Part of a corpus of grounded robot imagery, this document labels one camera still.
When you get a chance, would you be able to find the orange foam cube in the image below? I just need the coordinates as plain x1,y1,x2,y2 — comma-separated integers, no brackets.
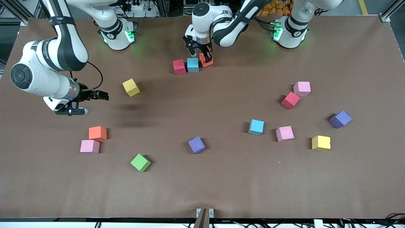
89,126,108,142
199,52,214,68

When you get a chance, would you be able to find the red foam cube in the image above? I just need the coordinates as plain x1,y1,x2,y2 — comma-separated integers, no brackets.
281,91,301,110
173,59,187,75

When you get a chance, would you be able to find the yellow foam cube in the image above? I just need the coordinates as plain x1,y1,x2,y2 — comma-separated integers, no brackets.
122,78,140,97
311,135,331,151

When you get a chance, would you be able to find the pink foam cube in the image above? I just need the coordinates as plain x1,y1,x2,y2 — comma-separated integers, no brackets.
80,140,100,154
293,81,311,97
275,126,295,143

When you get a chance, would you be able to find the white power strip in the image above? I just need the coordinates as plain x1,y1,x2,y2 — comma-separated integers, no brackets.
122,0,159,18

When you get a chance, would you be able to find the green foam cube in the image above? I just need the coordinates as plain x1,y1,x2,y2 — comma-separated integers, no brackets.
130,154,152,173

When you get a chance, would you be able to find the orange fruit net bag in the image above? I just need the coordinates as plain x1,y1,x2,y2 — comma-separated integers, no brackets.
258,0,293,17

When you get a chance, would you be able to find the purple foam cube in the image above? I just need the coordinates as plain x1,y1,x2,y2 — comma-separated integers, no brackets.
329,110,352,129
188,136,206,154

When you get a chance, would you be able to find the metal table edge bracket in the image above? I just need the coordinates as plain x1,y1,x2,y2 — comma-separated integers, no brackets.
196,208,214,219

